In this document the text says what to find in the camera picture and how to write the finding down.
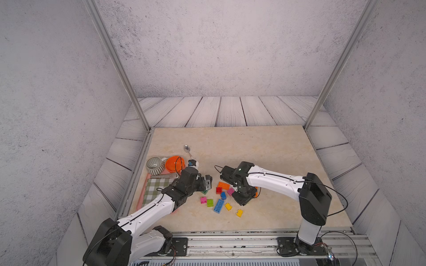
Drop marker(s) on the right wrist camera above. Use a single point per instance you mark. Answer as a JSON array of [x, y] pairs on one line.
[[227, 175]]

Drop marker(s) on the grey ribbed cup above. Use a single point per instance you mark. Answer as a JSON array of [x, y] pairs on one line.
[[155, 165]]

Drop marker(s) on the metal spoon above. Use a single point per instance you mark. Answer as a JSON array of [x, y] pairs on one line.
[[187, 149]]

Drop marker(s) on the orange plastic bowl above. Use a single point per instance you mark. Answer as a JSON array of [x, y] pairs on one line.
[[175, 164]]

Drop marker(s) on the long blue lego brick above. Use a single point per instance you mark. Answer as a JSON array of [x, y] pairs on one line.
[[219, 206]]

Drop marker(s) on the green checkered cloth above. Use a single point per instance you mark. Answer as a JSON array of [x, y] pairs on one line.
[[153, 189]]

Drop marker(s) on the right frame post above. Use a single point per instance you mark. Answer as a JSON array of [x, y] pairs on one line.
[[354, 37]]

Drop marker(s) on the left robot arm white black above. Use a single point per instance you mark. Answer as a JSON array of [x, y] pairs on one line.
[[122, 242]]

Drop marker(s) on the orange long lego brick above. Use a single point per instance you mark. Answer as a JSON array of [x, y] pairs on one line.
[[223, 185]]

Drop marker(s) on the pink tray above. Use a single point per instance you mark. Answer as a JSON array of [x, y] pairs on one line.
[[174, 176]]

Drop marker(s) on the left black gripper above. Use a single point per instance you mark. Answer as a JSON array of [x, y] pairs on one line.
[[202, 186]]

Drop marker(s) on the left frame post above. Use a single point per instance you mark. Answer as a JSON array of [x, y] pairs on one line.
[[107, 42]]

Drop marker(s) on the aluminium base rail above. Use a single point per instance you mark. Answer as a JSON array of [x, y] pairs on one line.
[[344, 247]]

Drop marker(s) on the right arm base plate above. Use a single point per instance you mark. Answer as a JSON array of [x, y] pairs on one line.
[[293, 246]]

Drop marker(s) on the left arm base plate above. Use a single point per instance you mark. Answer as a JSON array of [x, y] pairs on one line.
[[179, 247]]

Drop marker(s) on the frame post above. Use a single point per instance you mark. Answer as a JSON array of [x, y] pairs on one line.
[[107, 42], [354, 37]]

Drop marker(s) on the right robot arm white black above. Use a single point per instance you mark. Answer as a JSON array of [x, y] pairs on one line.
[[313, 196]]

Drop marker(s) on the magenta lego brick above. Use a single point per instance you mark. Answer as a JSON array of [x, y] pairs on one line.
[[230, 191]]

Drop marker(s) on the yellow notched lego brick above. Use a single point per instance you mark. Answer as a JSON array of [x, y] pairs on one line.
[[239, 213]]

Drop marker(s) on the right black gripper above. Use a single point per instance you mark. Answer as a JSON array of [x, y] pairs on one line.
[[242, 201]]

